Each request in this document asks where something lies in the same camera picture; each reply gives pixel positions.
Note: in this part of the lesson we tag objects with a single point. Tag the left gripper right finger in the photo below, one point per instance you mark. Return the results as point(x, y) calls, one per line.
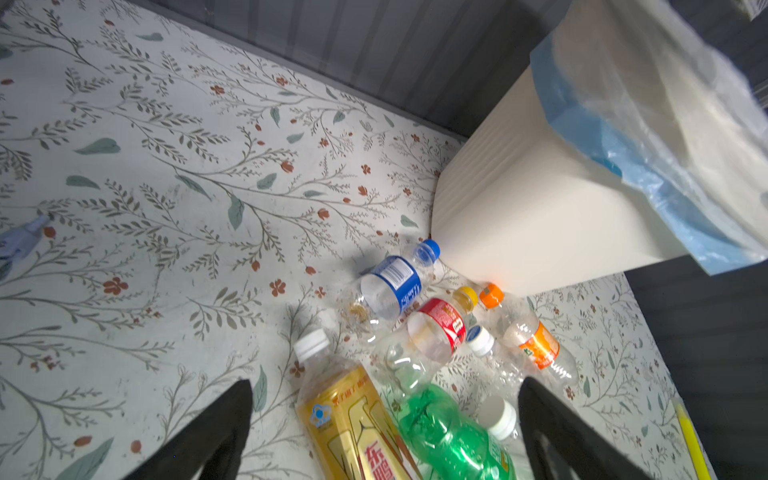
point(560, 445)

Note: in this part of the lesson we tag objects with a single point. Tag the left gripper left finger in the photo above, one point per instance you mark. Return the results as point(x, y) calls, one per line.
point(210, 446)

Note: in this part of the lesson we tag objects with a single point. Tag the clear bottle white cap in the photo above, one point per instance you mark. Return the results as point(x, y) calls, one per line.
point(504, 369)

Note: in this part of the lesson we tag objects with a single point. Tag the green bottle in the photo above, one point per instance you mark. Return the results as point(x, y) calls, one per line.
point(440, 435)

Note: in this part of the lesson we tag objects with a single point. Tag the orange label clear bottle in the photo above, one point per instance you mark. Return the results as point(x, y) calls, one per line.
point(512, 321)

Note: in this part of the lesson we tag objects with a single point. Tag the yellow tea bottle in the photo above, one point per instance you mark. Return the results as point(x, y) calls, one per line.
point(351, 431)

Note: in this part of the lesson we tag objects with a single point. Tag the red label clear bottle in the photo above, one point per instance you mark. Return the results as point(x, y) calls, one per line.
point(408, 359)

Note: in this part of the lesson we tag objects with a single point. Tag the blue label clear bottle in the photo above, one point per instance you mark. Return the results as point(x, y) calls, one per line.
point(371, 305)

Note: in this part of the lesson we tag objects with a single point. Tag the white plastic waste bin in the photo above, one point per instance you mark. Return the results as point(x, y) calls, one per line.
point(519, 207)

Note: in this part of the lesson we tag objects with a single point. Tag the clear bin liner bag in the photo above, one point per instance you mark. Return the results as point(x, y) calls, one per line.
point(632, 87)

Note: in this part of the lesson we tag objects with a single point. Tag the yellow marker pen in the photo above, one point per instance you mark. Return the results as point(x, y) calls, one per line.
point(694, 447)

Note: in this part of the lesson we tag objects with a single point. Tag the floral table mat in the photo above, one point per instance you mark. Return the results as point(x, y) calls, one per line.
point(206, 206)

